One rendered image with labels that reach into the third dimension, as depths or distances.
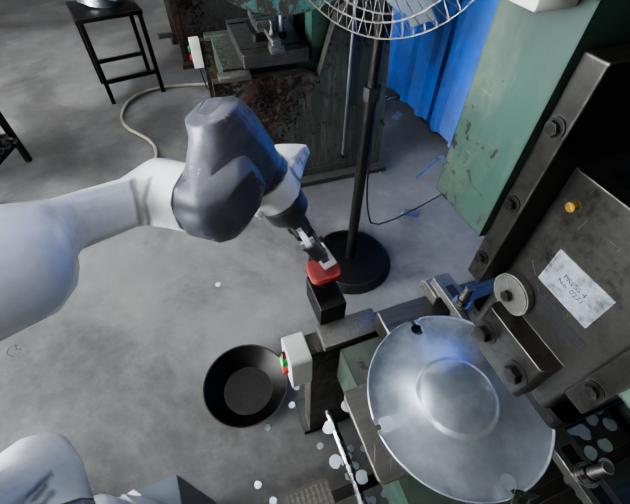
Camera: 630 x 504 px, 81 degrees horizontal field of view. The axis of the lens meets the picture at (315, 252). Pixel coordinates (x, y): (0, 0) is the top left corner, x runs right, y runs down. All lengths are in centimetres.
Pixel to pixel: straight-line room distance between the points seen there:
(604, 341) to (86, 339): 168
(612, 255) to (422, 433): 37
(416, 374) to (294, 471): 81
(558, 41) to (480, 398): 50
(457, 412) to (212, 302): 124
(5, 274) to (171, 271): 152
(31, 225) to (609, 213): 50
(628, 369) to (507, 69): 29
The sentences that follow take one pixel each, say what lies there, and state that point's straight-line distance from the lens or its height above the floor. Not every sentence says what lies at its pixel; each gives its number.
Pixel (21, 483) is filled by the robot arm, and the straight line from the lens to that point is 61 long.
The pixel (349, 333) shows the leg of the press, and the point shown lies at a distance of 85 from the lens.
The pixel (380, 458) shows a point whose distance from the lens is 63.
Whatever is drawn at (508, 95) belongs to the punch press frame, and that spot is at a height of 121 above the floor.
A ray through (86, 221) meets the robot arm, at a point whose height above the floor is 108.
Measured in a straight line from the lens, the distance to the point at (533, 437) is 71.
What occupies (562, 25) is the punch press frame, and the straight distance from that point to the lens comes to 39.
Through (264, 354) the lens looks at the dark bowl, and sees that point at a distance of 148.
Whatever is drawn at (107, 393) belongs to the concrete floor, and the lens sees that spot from 165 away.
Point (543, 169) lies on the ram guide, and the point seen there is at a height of 117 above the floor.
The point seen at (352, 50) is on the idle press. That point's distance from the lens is 191.
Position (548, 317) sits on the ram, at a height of 101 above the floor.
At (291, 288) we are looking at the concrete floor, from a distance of 169.
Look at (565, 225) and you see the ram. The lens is 46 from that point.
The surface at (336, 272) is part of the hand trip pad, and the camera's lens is 79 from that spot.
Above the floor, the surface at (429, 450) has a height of 78.
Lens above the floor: 139
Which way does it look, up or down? 50 degrees down
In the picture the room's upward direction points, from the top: 1 degrees clockwise
